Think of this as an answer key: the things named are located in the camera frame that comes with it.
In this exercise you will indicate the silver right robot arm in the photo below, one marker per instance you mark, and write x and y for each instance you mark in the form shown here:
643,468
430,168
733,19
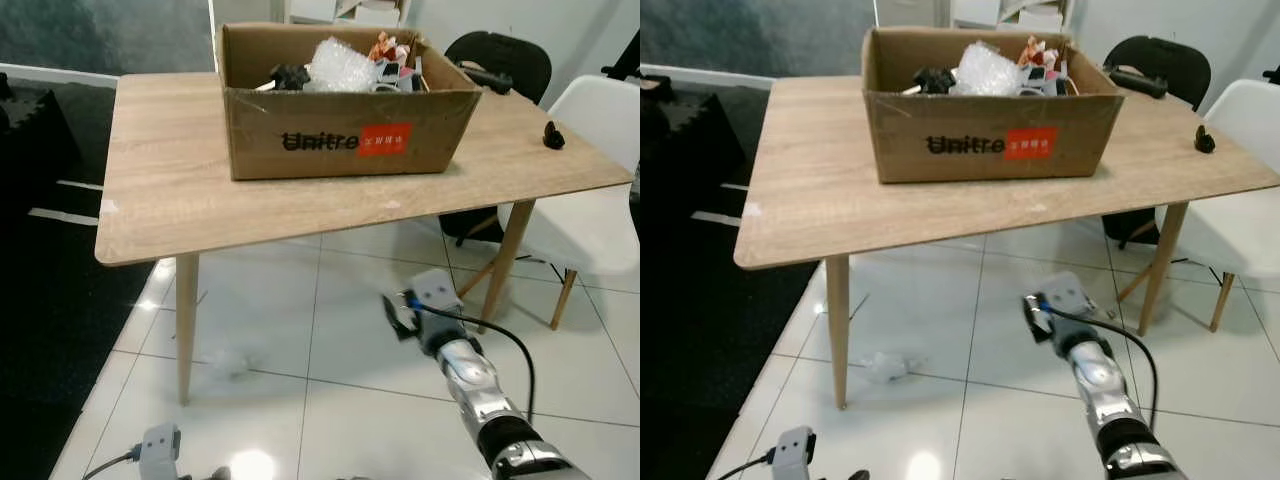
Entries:
1100,375
470,375

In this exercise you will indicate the crumpled clear plastic trash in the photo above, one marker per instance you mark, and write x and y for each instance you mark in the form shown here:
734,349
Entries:
232,362
890,367

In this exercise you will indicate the black crumpled trash item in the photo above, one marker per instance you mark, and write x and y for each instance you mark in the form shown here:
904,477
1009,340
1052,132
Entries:
935,80
290,76

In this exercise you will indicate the colourful wrapper trash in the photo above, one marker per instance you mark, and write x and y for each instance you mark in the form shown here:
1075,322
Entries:
1035,50
385,48

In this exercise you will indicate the brown cardboard box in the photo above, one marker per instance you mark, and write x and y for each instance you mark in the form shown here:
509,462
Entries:
300,115
950,110

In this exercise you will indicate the small black object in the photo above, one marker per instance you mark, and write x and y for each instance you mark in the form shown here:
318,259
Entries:
1205,142
553,138

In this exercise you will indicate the clear bubble wrap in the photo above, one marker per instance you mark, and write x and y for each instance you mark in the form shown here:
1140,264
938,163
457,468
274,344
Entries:
990,68
340,65

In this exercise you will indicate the light wooden table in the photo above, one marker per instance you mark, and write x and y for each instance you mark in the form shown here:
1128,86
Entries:
810,190
170,190

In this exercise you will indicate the black chair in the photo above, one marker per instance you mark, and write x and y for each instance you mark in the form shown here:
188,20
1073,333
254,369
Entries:
510,55
1165,58

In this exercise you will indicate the white chair wooden legs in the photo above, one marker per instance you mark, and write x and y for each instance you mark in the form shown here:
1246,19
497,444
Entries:
1245,110
600,110

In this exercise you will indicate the black foam floor mat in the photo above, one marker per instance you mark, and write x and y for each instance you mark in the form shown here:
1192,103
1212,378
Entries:
690,300
50,300

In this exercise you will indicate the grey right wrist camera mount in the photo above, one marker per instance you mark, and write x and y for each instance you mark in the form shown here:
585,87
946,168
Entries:
437,290
1068,292

